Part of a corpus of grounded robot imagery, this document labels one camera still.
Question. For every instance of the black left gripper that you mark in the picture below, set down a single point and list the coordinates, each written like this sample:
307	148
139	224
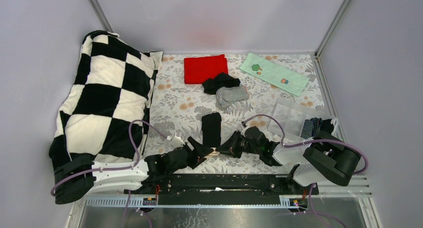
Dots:
198	154

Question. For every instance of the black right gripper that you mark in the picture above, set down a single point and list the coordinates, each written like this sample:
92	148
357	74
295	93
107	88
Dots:
230	146

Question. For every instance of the black underwear beige waistband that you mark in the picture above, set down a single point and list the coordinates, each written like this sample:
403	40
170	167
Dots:
211	130

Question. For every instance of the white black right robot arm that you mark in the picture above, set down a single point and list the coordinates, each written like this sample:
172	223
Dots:
317	159

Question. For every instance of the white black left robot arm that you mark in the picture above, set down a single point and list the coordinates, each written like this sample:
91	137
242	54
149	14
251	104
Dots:
83	176

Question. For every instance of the grey striped underwear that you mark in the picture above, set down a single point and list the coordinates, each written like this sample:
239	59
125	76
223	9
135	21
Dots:
226	96

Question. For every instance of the navy striped rolled underwear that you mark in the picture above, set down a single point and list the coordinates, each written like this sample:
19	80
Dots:
310	127

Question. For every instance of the black rolled underwear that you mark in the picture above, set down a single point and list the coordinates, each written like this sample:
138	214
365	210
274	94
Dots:
328	126

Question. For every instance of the clear plastic organizer box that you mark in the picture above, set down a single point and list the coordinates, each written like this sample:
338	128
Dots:
291	117

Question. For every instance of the floral table cloth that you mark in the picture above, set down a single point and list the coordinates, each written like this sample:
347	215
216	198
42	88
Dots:
177	107

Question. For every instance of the black crumpled garment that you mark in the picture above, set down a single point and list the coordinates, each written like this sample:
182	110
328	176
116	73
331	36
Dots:
212	85

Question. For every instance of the mint green printed cloth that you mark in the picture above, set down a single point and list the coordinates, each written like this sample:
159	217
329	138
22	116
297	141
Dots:
277	75

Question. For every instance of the red folded cloth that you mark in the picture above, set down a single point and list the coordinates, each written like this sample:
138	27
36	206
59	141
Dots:
199	69

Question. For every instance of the black white checkered blanket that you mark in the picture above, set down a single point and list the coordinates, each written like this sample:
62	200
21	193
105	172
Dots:
105	116

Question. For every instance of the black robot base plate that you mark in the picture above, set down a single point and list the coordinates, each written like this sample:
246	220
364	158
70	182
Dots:
178	183

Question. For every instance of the aluminium frame rail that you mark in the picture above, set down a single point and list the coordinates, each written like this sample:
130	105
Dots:
326	205

